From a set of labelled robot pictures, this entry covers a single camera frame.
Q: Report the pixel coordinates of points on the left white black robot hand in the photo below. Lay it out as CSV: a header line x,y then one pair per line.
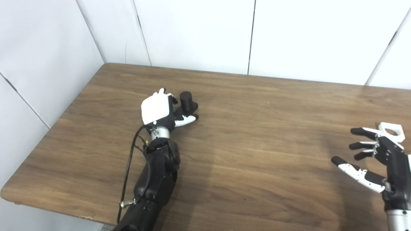
x,y
155,107

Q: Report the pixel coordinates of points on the white square piece with hole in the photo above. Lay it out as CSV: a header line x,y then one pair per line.
x,y
399,134

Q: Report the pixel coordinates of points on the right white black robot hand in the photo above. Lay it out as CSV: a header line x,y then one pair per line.
x,y
398,170

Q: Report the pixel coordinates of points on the black peg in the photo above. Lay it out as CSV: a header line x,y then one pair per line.
x,y
185,101

